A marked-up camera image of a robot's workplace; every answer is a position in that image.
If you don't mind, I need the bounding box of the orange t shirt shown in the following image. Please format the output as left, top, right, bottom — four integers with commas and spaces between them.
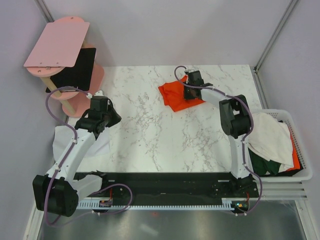
158, 81, 204, 112

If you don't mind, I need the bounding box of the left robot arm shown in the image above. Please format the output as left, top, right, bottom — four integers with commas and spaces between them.
32, 95, 122, 217

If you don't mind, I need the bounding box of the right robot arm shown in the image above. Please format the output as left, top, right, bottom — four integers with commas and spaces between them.
183, 70, 253, 197

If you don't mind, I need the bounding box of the pink wooden shelf stand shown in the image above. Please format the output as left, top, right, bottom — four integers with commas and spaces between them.
25, 16, 105, 118

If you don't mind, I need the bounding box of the white cloth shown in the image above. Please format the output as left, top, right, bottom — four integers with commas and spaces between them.
52, 125, 110, 162

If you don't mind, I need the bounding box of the black clipboard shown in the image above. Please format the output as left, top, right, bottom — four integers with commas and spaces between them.
50, 47, 96, 91

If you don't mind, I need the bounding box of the pink clipboard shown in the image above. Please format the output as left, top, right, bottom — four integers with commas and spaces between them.
23, 21, 90, 68

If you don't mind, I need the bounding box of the white t shirt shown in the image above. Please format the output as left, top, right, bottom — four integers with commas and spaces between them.
248, 112, 294, 171

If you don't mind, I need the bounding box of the dark green t shirt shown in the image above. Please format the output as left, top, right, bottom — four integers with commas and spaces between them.
248, 149, 281, 177

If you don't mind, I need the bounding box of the white laundry basket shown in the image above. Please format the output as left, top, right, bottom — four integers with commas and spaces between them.
251, 109, 313, 183

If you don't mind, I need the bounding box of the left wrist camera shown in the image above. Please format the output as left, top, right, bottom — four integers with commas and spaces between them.
86, 90, 104, 99

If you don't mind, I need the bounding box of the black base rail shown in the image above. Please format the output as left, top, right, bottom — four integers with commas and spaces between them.
74, 171, 258, 207

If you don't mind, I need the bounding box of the white cable duct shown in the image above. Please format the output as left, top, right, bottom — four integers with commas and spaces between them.
76, 198, 234, 211

